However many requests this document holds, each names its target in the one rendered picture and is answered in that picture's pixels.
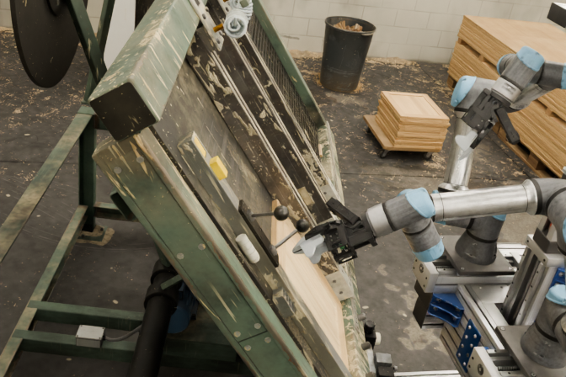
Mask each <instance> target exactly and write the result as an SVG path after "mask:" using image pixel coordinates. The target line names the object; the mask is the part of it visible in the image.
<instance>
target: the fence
mask: <svg viewBox="0 0 566 377"><path fill-rule="evenodd" d="M195 137H196V138H197V139H198V141H199V142H200V144H201V145H202V146H203V144H202V143H201V141H200V139H199V137H198V136H197V134H196V133H195V132H194V131H192V132H190V133H189V134H187V135H183V136H181V137H180V138H179V143H178V146H177V147H178V149H179V150H180V152H181V153H182V155H183V156H184V158H185V160H186V161H187V163H188V164H189V165H190V167H191V168H192V170H193V171H194V173H195V175H196V176H197V178H198V179H199V180H200V182H201V183H202V185H203V186H204V188H205V189H206V191H207V193H208V194H209V195H210V196H211V198H212V200H213V201H214V203H215V204H216V206H217V208H218V209H219V210H220V211H221V213H222V215H223V216H224V218H225V219H226V221H227V223H228V224H229V226H230V227H231V228H232V230H233V231H234V233H235V234H236V236H239V235H241V234H246V236H247V237H248V239H249V240H250V241H251V243H252V244H253V246H254V248H255V250H256V251H257V253H258V254H259V261H258V262H256V263H255V264H256V266H257V267H258V269H259V271H260V272H261V273H262V274H263V276H264V278H265V279H266V281H267V282H268V284H269V285H270V287H271V289H272V290H274V289H278V288H280V287H283V288H284V290H285V291H286V293H287V294H288V295H289V297H290V298H291V300H292V302H293V303H294V313H295V315H293V316H291V319H292V320H293V321H294V322H295V324H296V326H297V327H298V329H299V330H300V332H301V333H302V335H303V336H304V337H305V339H306V340H307V342H308V344H309V345H310V347H311V348H312V350H313V352H315V354H316V355H317V357H318V359H319V360H320V362H321V363H322V365H323V367H324V368H325V369H326V370H327V372H328V374H329V375H330V377H353V376H352V375H351V373H350V372H349V370H348V369H347V367H346V366H345V364H344V362H343V361H342V359H341V358H340V356H339V355H338V353H337V352H336V350H335V349H334V347H333V345H332V344H331V342H330V341H329V340H328V338H327V336H326V335H325V333H324V332H323V329H322V328H321V327H320V326H319V324H318V322H317V321H316V319H315V318H314V316H313V314H312V312H311V311H310V310H309V309H308V307H307V305H306V303H305V302H304V300H303V299H302V297H301V296H300V295H299V293H298V291H297V290H296V288H295V286H294V285H293V283H292V282H291V281H290V279H289V277H288V276H287V274H286V272H285V271H284V269H283V268H282V267H281V265H280V263H279V267H277V268H275V266H274V265H273V263H272V262H271V261H270V259H269V258H268V256H267V254H266V253H265V251H264V249H263V248H262V247H261V246H260V244H259V242H258V241H257V239H256V237H255V236H254V234H253V232H251V230H250V229H249V227H248V225H247V224H246V222H245V221H244V219H243V217H242V216H241V215H240V213H239V212H238V205H239V200H238V198H237V196H236V195H235V193H234V192H233V191H232V189H231V187H230V186H229V184H228V183H227V181H226V179H225V178H224V179H222V180H219V179H218V177H217V175H216V174H215V173H214V171H213V170H212V168H211V166H210V165H209V164H210V160H211V156H210V154H209V153H208V151H207V150H206V149H205V147H204V146H203V148H204V150H205V151H206V156H205V157H204V156H203V154H202V153H201V151H200V149H199V148H198V146H197V145H196V144H195V142H194V140H195Z"/></svg>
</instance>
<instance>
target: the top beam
mask: <svg viewBox="0 0 566 377"><path fill-rule="evenodd" d="M201 1H202V2H203V3H204V5H205V6H206V3H207V0H201ZM199 21H200V18H199V16H198V14H197V13H196V11H195V10H194V8H193V6H192V5H191V3H190V0H155V1H154V2H153V3H152V5H151V7H150V8H149V9H148V10H147V12H146V14H145V15H144V17H143V18H142V20H141V22H140V23H139V24H138V25H137V27H136V29H135V30H134V32H133V33H132V35H131V37H130V38H129V39H128V41H127V42H126V43H125V45H124V47H123V48H122V49H121V51H120V53H119V54H118V56H117V57H116V58H115V60H114V61H113V63H112V64H111V66H110V67H109V69H108V71H107V72H106V73H105V74H104V76H103V78H102V79H101V81H100V82H99V84H98V86H97V87H96V88H95V89H94V91H93V93H92V94H91V95H90V97H89V98H88V103H89V105H90V106H91V107H92V109H93V111H94V112H95V113H96V115H98V117H99V118H100V120H101V121H102V123H103V124H104V126H105V127H106V129H107V130H108V131H109V133H110V134H111V135H112V136H113V138H114V139H115V141H122V140H124V139H125V138H127V137H129V136H131V135H134V134H135V133H137V132H139V131H141V130H144V129H146V128H147V127H149V126H151V125H154V124H156V123H158V122H159V121H160V119H161V117H162V114H163V111H164V109H165V106H166V104H167V102H168V98H169V95H170V93H171V91H172V89H173V86H174V83H175V81H176V78H177V76H178V74H179V70H180V68H181V66H182V64H183V61H184V58H185V56H186V53H187V51H188V49H189V46H190V42H191V41H192V38H193V36H194V33H195V30H196V28H197V25H198V23H199Z"/></svg>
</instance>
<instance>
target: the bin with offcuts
mask: <svg viewBox="0 0 566 377"><path fill-rule="evenodd" d="M324 23H325V33H324V41H323V57H322V65H321V73H320V82H321V83H322V85H323V86H324V87H326V88H328V89H330V90H333V91H336V92H342V93H348V92H353V91H354V90H356V89H357V87H358V83H359V81H360V76H361V73H362V70H363V66H364V64H365V61H366V56H367V53H368V50H369V48H370V45H371V40H372V37H373V35H374V33H375V32H376V26H375V25H374V24H372V23H370V22H368V21H366V20H364V19H358V18H353V17H347V16H330V17H327V18H326V19H325V21H324Z"/></svg>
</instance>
